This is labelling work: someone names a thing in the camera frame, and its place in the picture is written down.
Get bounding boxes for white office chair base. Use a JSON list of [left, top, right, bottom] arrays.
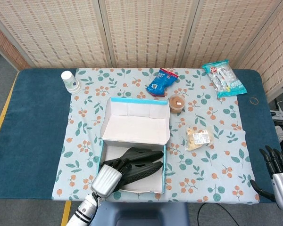
[[270, 98, 283, 123]]

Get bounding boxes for white paper cup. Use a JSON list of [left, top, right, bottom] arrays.
[[60, 70, 82, 95]]

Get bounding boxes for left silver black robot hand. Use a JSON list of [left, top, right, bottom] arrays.
[[91, 158, 133, 198]]

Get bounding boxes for bamboo folding screen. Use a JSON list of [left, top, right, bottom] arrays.
[[0, 0, 283, 102]]

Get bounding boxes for black floor cable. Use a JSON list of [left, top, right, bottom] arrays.
[[197, 202, 219, 226]]

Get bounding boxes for teal clear snack package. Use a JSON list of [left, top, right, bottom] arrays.
[[201, 60, 248, 99]]

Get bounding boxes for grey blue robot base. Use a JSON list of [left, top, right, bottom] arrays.
[[96, 202, 191, 226]]

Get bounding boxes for blue shoe box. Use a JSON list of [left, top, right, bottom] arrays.
[[98, 97, 170, 194]]

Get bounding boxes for black shoe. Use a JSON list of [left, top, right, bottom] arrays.
[[102, 147, 164, 166], [117, 161, 164, 192]]

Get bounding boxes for floral tablecloth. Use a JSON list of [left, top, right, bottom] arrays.
[[51, 67, 260, 204]]

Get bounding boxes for blue snack bag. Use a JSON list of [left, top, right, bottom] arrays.
[[145, 68, 179, 97]]

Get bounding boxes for clear bag pale snacks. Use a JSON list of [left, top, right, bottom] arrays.
[[185, 126, 215, 152]]

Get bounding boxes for round clear tub brown food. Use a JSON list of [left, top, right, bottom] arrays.
[[168, 93, 186, 115]]

